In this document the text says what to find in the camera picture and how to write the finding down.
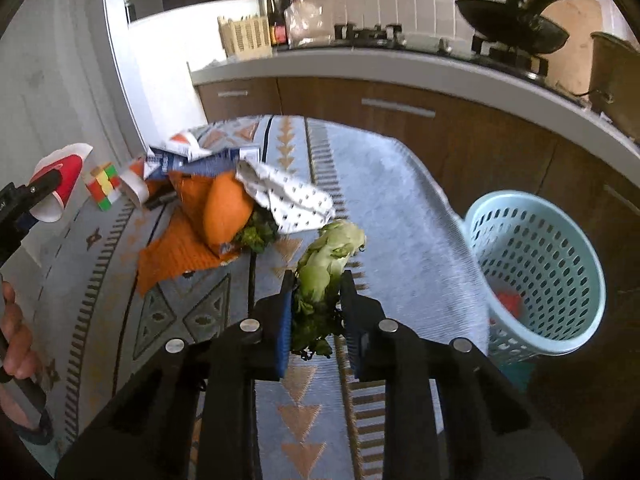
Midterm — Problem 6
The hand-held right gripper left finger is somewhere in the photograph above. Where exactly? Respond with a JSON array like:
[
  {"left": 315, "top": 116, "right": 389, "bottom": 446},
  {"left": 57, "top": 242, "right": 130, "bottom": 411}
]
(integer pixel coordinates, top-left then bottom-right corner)
[{"left": 55, "top": 270, "right": 296, "bottom": 480}]

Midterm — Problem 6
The dark green leafy vegetable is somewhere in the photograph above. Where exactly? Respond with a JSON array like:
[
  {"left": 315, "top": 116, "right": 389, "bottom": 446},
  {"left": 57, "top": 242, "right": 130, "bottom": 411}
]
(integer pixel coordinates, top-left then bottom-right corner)
[{"left": 234, "top": 210, "right": 281, "bottom": 254}]

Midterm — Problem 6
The red white paper cup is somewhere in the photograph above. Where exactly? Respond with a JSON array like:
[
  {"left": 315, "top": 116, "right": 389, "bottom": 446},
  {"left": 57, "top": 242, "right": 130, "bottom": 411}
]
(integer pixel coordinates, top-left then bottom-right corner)
[{"left": 27, "top": 142, "right": 94, "bottom": 223}]

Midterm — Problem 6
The orange cloth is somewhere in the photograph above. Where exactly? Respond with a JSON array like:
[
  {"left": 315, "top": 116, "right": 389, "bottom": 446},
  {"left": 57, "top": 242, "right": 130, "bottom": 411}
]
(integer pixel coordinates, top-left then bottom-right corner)
[{"left": 137, "top": 170, "right": 251, "bottom": 297}]

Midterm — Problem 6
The clear plastic bag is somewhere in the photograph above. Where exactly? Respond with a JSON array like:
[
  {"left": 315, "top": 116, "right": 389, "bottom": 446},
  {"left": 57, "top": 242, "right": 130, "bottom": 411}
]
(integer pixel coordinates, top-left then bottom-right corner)
[{"left": 284, "top": 0, "right": 332, "bottom": 49}]

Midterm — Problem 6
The light blue plastic basket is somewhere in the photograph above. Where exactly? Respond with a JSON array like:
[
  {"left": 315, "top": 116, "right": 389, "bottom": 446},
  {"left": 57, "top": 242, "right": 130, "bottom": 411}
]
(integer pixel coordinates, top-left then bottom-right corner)
[{"left": 462, "top": 190, "right": 607, "bottom": 361}]

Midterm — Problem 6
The dark sauce bottle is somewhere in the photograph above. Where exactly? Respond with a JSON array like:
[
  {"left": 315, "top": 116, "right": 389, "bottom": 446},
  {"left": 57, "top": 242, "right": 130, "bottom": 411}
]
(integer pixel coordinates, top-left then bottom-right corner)
[{"left": 267, "top": 0, "right": 292, "bottom": 47}]

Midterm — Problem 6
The white dotted paper wrapper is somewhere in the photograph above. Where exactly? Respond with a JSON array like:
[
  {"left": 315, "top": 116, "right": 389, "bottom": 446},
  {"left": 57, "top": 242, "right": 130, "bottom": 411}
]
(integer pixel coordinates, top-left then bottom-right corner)
[{"left": 235, "top": 159, "right": 336, "bottom": 236}]

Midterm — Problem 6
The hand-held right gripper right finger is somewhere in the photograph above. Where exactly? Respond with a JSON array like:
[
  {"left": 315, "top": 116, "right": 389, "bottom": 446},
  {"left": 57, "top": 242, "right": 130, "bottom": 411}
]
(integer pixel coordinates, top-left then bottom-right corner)
[{"left": 340, "top": 270, "right": 583, "bottom": 480}]

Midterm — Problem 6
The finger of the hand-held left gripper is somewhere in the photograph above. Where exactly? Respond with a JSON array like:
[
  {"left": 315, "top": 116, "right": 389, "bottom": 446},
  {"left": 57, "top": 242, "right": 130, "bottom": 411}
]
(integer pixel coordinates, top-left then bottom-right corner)
[{"left": 0, "top": 170, "right": 64, "bottom": 263}]

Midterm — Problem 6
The colourful puzzle cube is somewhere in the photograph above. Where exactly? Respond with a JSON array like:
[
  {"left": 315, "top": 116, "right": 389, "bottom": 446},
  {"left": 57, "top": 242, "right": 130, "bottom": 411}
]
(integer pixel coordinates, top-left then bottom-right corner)
[{"left": 84, "top": 162, "right": 124, "bottom": 212}]

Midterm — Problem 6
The steel cooking pot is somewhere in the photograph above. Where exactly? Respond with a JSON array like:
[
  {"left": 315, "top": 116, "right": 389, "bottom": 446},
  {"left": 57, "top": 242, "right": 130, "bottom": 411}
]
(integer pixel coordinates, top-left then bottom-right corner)
[{"left": 589, "top": 30, "right": 640, "bottom": 128}]

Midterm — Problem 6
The pale green lettuce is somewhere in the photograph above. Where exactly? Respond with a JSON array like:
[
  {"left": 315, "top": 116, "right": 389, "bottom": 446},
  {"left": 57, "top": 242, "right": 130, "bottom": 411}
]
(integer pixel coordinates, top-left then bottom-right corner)
[{"left": 291, "top": 219, "right": 368, "bottom": 361}]

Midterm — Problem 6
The black wok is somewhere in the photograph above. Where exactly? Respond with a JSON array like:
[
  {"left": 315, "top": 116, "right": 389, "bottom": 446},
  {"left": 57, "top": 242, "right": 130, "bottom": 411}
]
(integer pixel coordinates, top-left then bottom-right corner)
[{"left": 455, "top": 0, "right": 581, "bottom": 57}]

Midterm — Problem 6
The crumpled white snack wrapper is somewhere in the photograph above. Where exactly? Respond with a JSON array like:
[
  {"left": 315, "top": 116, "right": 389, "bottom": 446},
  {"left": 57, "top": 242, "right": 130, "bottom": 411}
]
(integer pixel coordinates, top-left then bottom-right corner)
[{"left": 167, "top": 130, "right": 215, "bottom": 162}]

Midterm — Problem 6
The red wrapper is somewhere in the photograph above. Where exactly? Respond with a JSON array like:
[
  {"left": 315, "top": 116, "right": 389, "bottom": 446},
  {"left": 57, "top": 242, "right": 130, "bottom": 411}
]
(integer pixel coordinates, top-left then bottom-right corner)
[{"left": 492, "top": 290, "right": 525, "bottom": 322}]

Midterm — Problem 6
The blue white carton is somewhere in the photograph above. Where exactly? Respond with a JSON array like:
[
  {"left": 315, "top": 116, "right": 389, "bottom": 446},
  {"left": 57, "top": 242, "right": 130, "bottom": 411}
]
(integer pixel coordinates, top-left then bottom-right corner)
[{"left": 145, "top": 146, "right": 262, "bottom": 182}]

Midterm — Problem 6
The black gas stove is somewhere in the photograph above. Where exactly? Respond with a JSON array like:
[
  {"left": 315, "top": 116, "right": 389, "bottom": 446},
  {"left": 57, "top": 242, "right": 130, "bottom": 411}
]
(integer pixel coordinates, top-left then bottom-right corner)
[{"left": 332, "top": 22, "right": 586, "bottom": 106}]

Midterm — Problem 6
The wicker basket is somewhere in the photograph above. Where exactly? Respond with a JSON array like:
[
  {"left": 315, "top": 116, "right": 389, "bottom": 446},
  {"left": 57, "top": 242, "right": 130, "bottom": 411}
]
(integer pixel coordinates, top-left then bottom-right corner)
[{"left": 217, "top": 15, "right": 274, "bottom": 59}]

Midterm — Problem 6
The wooden kitchen cabinet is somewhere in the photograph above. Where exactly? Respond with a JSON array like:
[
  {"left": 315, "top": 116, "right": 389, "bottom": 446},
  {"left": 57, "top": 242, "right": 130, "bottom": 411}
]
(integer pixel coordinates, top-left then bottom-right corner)
[{"left": 195, "top": 77, "right": 640, "bottom": 461}]

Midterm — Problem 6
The white kitchen countertop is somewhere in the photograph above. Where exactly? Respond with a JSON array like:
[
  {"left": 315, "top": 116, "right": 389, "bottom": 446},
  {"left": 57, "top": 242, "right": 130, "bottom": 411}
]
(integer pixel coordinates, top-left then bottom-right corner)
[{"left": 191, "top": 42, "right": 640, "bottom": 173}]

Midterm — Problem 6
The wooden cutting board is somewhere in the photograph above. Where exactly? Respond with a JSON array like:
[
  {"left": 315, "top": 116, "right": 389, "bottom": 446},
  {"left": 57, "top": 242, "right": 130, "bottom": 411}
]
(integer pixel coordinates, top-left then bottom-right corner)
[{"left": 525, "top": 0, "right": 607, "bottom": 97}]

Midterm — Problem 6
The person's left hand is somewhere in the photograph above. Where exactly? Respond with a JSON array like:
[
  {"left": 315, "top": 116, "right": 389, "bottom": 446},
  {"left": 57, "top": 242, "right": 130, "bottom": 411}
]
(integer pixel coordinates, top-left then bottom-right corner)
[{"left": 0, "top": 280, "right": 45, "bottom": 382}]

